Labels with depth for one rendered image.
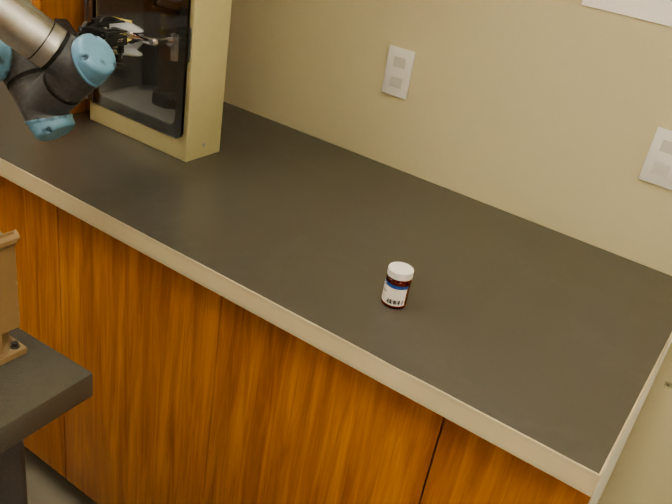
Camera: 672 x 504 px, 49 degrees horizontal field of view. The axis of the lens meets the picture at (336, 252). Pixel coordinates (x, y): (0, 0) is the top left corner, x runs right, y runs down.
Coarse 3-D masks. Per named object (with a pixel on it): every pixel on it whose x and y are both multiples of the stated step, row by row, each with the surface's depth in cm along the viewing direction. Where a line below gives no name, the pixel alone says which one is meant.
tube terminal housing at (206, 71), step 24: (192, 0) 148; (216, 0) 152; (192, 24) 150; (216, 24) 155; (192, 48) 152; (216, 48) 158; (192, 72) 154; (216, 72) 161; (192, 96) 157; (216, 96) 164; (96, 120) 176; (120, 120) 172; (192, 120) 160; (216, 120) 167; (168, 144) 165; (192, 144) 163; (216, 144) 170
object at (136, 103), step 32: (96, 0) 162; (128, 0) 156; (160, 0) 151; (160, 32) 154; (128, 64) 162; (160, 64) 157; (96, 96) 172; (128, 96) 166; (160, 96) 160; (160, 128) 163
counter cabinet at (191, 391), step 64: (0, 192) 161; (64, 256) 155; (128, 256) 142; (64, 320) 163; (128, 320) 149; (192, 320) 137; (256, 320) 128; (128, 384) 157; (192, 384) 144; (256, 384) 133; (320, 384) 124; (64, 448) 182; (128, 448) 165; (192, 448) 151; (256, 448) 139; (320, 448) 129; (384, 448) 120; (448, 448) 112
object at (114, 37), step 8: (88, 24) 141; (96, 24) 141; (80, 32) 141; (88, 32) 139; (96, 32) 138; (104, 32) 137; (112, 32) 138; (120, 32) 140; (112, 40) 139; (120, 40) 141; (112, 48) 141; (120, 48) 142; (120, 56) 142; (120, 64) 144
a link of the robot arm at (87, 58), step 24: (0, 0) 110; (24, 0) 113; (0, 24) 111; (24, 24) 112; (48, 24) 115; (24, 48) 114; (48, 48) 115; (72, 48) 116; (96, 48) 118; (48, 72) 118; (72, 72) 118; (96, 72) 118; (72, 96) 122
